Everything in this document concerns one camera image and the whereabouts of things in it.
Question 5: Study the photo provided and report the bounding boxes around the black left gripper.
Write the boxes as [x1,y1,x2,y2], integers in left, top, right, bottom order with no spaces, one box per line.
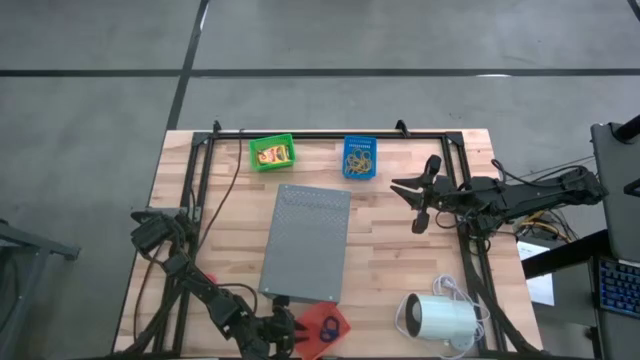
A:
[259,294,309,360]

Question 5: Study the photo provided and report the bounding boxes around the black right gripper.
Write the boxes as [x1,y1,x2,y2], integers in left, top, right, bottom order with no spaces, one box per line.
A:
[389,153,454,235]

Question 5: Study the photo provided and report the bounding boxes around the red plastic basket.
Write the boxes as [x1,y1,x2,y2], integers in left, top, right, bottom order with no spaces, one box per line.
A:
[294,301,352,360]

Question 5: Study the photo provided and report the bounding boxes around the blue plastic basket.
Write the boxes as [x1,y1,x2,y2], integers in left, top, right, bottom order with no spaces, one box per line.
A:
[342,135,379,180]

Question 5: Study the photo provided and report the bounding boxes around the grey perforated metal riser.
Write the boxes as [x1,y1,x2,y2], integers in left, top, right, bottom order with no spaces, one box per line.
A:
[258,183,353,305]

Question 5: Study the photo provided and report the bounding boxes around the yellow green crayon box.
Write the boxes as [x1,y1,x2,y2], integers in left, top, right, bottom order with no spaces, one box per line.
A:
[257,144,292,166]

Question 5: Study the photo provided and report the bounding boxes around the green plastic basket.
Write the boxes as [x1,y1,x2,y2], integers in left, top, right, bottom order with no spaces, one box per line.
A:
[248,133,297,173]

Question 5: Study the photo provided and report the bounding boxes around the black desk bar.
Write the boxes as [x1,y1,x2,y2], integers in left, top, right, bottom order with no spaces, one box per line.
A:
[522,228,610,280]

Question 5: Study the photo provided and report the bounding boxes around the white cylindrical device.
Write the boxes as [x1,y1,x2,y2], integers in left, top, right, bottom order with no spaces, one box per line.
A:
[403,293,479,351]

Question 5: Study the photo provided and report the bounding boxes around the white paper sheet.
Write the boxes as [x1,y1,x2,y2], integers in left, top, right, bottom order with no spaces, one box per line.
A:
[517,240,556,307]

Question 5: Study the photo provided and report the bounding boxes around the black keyboard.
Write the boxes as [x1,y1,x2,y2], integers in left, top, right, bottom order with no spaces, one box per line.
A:
[597,255,640,320]

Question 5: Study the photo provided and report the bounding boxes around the grey metal stand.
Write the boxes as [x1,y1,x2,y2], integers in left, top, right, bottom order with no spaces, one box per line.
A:
[0,218,80,360]

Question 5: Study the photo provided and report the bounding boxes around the white cable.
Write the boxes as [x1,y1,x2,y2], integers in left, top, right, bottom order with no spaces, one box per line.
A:
[394,273,492,359]

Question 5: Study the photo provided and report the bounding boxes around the black aluminium table frame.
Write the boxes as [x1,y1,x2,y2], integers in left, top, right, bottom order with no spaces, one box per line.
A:
[127,128,539,360]

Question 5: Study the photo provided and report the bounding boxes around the multicolour cable bundle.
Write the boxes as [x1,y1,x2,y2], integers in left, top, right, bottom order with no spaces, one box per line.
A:
[504,154,601,246]

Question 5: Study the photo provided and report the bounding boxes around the brown cable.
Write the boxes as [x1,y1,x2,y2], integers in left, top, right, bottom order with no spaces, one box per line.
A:
[130,244,169,344]

